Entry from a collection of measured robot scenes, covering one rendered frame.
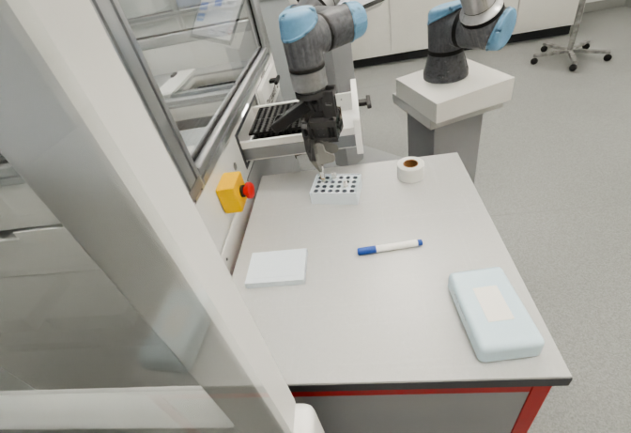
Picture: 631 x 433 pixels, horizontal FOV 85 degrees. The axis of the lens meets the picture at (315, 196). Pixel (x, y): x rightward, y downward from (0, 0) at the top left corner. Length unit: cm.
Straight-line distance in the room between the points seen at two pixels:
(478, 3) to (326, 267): 81
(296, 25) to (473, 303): 57
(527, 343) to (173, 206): 54
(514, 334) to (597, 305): 116
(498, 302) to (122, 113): 59
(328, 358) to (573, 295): 129
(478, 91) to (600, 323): 98
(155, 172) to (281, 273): 57
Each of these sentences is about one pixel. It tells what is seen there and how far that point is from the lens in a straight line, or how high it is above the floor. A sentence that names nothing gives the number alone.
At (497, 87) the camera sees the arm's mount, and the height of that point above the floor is 82.
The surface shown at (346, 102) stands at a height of 86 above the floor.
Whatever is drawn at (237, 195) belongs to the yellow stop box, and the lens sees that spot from 80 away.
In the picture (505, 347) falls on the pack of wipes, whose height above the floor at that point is 80.
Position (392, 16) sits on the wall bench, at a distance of 401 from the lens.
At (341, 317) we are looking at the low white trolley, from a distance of 68.
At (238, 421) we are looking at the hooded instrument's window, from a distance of 27.
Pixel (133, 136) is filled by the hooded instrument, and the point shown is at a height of 127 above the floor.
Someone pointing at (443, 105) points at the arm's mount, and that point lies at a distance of 120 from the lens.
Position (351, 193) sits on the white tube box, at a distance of 87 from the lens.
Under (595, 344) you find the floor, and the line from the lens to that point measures 167.
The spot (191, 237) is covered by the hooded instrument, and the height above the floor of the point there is 120.
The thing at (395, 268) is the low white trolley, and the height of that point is 76.
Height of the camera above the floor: 133
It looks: 37 degrees down
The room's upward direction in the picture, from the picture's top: 13 degrees counter-clockwise
